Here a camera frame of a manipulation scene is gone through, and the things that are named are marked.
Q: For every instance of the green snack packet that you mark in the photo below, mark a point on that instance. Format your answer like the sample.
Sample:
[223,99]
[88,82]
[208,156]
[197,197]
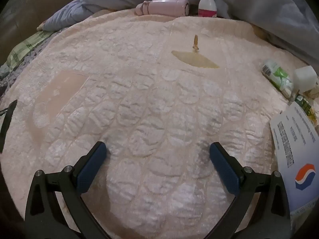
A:
[305,104]

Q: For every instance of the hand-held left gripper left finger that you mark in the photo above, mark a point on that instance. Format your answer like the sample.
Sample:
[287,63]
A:
[91,169]

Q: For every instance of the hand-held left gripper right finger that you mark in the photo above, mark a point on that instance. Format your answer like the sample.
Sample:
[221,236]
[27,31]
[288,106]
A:
[224,171]

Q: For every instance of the white bottle with pink label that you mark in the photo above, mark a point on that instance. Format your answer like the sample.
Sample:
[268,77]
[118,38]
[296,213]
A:
[206,3]

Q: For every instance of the pink insulated bottle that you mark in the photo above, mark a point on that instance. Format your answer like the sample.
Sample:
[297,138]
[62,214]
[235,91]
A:
[164,6]

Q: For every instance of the brown wooden headboard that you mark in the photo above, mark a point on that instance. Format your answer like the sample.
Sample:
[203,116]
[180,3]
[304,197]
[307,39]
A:
[30,10]

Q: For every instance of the green plaid cloth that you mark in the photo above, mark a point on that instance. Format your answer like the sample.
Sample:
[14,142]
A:
[27,46]

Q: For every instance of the blue-grey duvet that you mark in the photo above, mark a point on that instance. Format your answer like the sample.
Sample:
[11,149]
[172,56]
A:
[249,2]

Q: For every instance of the green white tissue packet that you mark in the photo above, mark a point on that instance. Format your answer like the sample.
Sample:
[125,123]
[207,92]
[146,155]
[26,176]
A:
[276,76]

